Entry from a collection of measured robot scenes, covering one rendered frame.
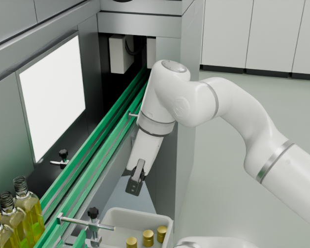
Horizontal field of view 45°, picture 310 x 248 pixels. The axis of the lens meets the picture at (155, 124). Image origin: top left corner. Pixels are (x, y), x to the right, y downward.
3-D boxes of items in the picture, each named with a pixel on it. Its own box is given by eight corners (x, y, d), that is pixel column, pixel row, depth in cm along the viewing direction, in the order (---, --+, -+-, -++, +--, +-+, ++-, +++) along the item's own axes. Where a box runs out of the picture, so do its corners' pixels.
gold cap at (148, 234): (154, 239, 123) (154, 230, 121) (152, 248, 120) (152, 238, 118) (144, 237, 124) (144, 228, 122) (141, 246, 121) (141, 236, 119)
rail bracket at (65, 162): (56, 177, 135) (50, 145, 128) (73, 179, 133) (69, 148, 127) (50, 183, 132) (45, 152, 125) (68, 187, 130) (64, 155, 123)
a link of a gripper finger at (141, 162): (145, 142, 77) (142, 155, 82) (133, 174, 73) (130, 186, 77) (150, 144, 77) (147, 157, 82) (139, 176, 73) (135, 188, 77)
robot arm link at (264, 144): (253, 191, 60) (161, 113, 68) (286, 165, 69) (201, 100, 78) (280, 153, 55) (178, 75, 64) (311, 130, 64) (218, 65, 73)
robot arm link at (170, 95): (233, 91, 66) (203, 102, 60) (213, 138, 72) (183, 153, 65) (171, 53, 74) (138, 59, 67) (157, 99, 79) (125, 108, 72)
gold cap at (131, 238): (138, 247, 120) (138, 237, 118) (136, 255, 117) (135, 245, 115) (128, 245, 121) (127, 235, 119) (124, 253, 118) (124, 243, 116)
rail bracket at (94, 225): (64, 232, 111) (58, 200, 104) (117, 242, 107) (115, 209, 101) (59, 239, 108) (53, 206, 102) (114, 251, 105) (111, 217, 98)
